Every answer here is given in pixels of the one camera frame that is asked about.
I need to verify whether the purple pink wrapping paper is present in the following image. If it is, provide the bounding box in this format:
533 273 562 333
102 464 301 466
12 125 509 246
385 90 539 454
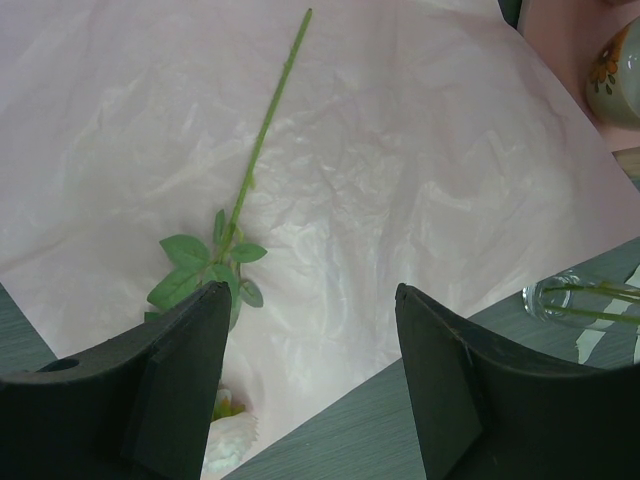
1 1 639 451

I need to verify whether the pink three-tier shelf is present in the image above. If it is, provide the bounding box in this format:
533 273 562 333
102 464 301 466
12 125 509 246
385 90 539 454
518 1 639 180

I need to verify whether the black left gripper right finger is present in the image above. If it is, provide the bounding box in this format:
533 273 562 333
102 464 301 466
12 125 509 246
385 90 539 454
395 284 639 479

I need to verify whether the floral ceramic cup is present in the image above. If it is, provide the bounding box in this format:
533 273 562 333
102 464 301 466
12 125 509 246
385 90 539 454
585 18 639 130

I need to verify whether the cream ribbon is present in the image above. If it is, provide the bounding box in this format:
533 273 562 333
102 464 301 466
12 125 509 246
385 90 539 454
576 265 639 365

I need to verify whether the pink small rose spray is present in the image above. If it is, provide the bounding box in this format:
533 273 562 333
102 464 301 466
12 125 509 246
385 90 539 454
144 8 313 474

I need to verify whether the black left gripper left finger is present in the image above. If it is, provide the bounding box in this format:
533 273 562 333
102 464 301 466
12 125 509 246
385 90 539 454
1 282 231 479

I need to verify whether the clear glass vase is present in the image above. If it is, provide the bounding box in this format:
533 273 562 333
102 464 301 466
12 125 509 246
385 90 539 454
522 268 639 331

